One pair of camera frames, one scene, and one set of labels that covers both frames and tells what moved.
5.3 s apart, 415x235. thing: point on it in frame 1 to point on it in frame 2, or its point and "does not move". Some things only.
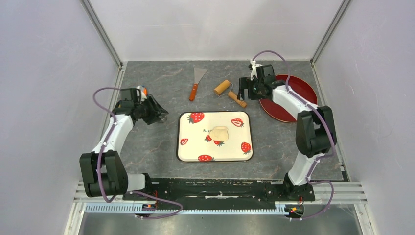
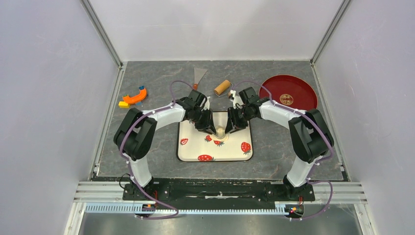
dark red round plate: (299, 86) does not move
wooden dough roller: (224, 88) does not move
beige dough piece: (219, 133) does not move
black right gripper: (245, 83) to (233, 124)
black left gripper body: (147, 110) to (199, 112)
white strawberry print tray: (194, 143) does not move
